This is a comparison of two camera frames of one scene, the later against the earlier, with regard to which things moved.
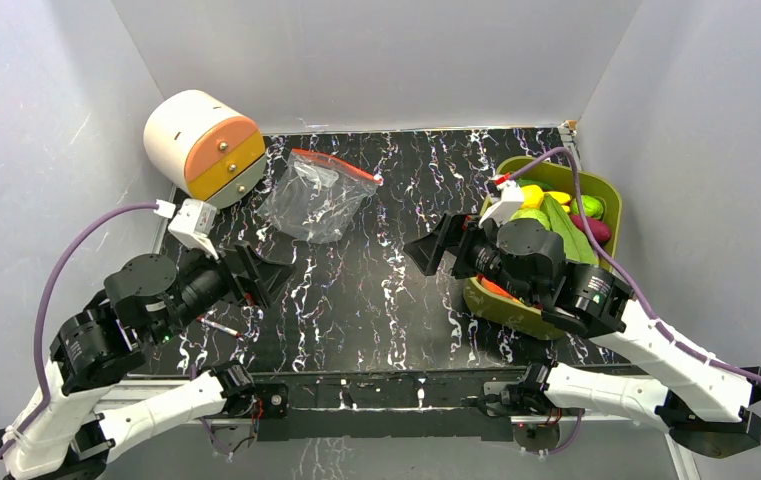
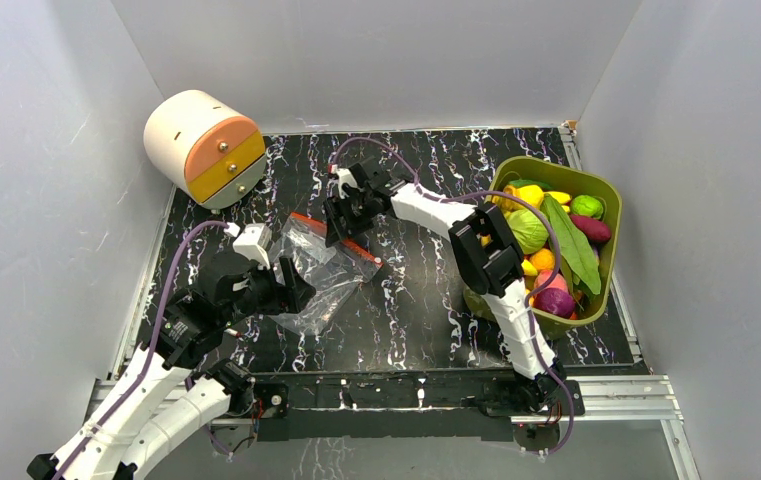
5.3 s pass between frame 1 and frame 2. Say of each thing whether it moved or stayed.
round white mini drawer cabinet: stayed
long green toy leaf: stayed
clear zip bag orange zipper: moved
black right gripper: moved
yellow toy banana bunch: stayed
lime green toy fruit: stayed
